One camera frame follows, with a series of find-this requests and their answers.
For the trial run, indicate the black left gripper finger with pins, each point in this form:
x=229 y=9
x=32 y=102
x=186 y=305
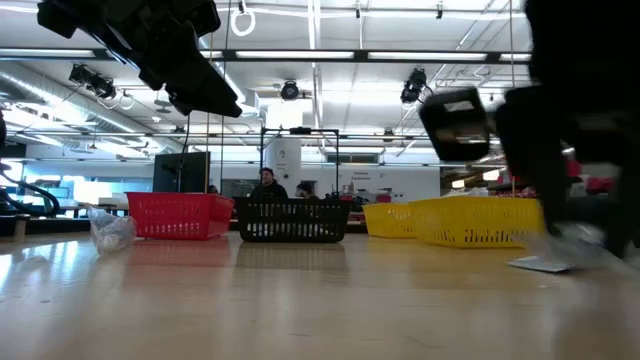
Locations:
x=177 y=107
x=205 y=87

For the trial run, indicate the black plastic basket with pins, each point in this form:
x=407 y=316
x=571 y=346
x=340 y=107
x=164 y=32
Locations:
x=292 y=206

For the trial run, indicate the teal toothbrush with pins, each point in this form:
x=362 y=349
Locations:
x=542 y=264

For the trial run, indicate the black monitor panel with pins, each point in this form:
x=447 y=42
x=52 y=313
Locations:
x=180 y=172

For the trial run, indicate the crumpled clear plastic bag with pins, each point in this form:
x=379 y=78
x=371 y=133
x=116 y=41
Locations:
x=110 y=232

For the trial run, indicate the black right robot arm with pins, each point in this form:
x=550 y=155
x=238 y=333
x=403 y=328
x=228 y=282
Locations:
x=585 y=40

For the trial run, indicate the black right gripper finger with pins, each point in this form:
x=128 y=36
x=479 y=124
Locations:
x=622 y=210
x=552 y=195

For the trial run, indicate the red plastic basket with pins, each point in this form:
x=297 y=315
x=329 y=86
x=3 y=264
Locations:
x=175 y=215

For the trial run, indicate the silver ventilation duct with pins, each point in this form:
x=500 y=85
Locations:
x=50 y=100

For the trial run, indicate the yellow plastic basket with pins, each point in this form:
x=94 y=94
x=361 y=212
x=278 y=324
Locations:
x=475 y=215
x=387 y=220

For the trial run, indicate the black ceiling spotlight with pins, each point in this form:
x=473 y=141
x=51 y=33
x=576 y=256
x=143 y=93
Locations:
x=290 y=91
x=95 y=82
x=412 y=87

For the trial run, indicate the person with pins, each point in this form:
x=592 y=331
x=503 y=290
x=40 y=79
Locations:
x=304 y=190
x=269 y=190
x=213 y=189

